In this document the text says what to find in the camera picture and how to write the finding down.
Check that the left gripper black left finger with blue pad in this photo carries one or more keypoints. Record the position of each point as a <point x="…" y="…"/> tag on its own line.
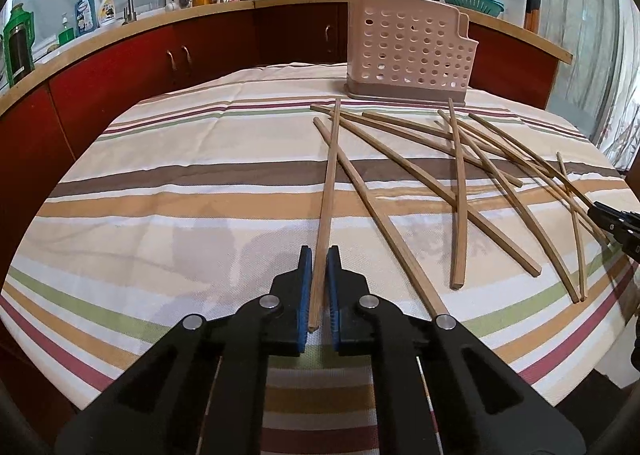
<point x="201" y="388"/>

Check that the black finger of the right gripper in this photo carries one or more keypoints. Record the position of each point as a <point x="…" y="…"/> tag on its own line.
<point x="624" y="226"/>

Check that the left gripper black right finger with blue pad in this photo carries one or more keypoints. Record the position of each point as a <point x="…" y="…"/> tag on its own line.
<point x="437" y="388"/>

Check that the long diagonal wooden chopstick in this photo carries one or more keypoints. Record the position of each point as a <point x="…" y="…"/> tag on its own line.
<point x="489" y="229"/>

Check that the curved wooden chopstick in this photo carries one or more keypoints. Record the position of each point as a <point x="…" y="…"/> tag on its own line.
<point x="526" y="215"/>

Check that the crossing wooden chopstick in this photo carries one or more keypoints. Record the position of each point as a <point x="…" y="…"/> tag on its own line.
<point x="446" y="149"/>

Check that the red kitchen cabinets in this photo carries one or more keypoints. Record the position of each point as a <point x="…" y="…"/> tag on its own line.
<point x="47" y="130"/>

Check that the wooden countertop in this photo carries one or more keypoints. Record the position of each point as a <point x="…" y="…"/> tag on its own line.
<point x="97" y="41"/>

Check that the striped tablecloth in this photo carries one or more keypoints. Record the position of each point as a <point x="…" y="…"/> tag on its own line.
<point x="194" y="201"/>

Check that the teal plastic colander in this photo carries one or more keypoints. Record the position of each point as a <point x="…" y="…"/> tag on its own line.
<point x="491" y="8"/>

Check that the pink perforated utensil holder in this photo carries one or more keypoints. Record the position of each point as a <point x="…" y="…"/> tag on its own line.
<point x="408" y="50"/>

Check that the small green soap bottle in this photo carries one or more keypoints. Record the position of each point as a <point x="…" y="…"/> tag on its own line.
<point x="67" y="32"/>

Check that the blue dish soap bottle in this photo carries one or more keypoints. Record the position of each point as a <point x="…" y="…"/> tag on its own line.
<point x="85" y="17"/>

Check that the white spray cleaner bottle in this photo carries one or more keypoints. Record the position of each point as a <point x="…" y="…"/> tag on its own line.
<point x="106" y="12"/>

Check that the green thermos jug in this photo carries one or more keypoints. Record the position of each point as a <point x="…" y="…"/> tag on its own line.
<point x="18" y="38"/>

